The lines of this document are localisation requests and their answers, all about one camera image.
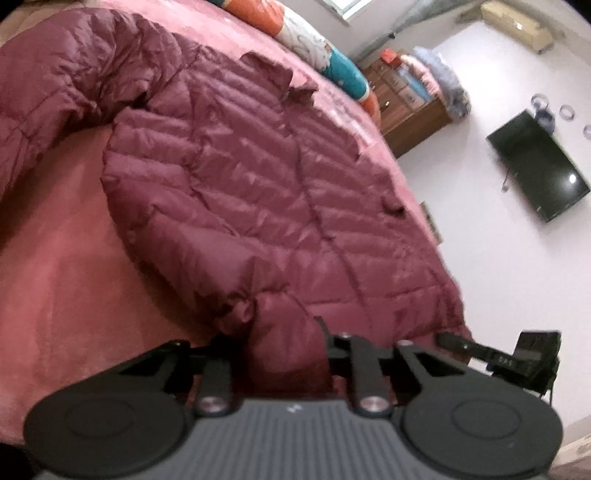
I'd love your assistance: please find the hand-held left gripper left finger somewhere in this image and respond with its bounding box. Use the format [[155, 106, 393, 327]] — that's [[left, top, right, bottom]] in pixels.
[[108, 339, 241, 418]]

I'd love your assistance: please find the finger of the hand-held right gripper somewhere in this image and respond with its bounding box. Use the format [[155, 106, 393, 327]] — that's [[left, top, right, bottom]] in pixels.
[[438, 332, 516, 374]]

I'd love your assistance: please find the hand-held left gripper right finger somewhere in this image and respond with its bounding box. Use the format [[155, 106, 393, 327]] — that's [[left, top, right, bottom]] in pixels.
[[314, 316, 476, 417]]

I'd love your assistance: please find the maroon down jacket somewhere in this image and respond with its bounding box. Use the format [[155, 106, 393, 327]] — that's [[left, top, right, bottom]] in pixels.
[[0, 9, 474, 398]]

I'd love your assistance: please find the pink printed blanket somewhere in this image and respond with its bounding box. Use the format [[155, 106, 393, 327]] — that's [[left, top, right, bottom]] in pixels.
[[0, 0, 467, 462]]

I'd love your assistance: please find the wooden cabinet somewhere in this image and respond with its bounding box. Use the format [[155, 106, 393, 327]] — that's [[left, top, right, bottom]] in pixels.
[[362, 58, 453, 160]]

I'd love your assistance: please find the folded grey blanket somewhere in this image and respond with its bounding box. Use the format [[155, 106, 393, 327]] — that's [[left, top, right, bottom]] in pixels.
[[412, 45, 472, 121]]

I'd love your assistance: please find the folded pink blanket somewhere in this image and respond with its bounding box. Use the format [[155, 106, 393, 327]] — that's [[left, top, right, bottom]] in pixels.
[[399, 54, 439, 93]]

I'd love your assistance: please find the long colourful bolster pillow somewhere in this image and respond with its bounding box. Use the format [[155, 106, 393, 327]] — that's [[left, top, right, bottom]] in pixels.
[[208, 0, 382, 116]]

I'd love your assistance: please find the beige air conditioner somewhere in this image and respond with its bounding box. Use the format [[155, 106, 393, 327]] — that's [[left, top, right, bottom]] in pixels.
[[480, 0, 555, 51]]

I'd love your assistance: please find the grey curtain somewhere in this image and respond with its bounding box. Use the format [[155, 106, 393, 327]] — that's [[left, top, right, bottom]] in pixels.
[[351, 0, 428, 65]]

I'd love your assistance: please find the window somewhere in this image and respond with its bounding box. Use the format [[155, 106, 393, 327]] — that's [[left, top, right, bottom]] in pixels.
[[330, 0, 372, 21]]

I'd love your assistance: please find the row of wall sockets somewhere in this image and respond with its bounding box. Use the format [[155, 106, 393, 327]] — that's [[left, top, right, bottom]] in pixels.
[[420, 200, 444, 243]]

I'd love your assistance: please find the black wall television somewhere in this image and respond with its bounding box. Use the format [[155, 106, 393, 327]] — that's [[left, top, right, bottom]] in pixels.
[[486, 109, 591, 223]]

